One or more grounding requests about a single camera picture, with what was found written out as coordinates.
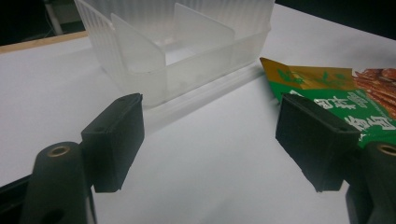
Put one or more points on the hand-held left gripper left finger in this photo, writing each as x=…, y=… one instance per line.
x=112, y=140

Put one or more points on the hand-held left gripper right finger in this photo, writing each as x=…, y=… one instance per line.
x=314, y=140

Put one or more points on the green snack packet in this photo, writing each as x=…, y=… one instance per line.
x=351, y=96

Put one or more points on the translucent plastic divided box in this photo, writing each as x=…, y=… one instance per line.
x=186, y=56

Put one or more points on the white metal stand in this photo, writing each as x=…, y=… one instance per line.
x=53, y=17

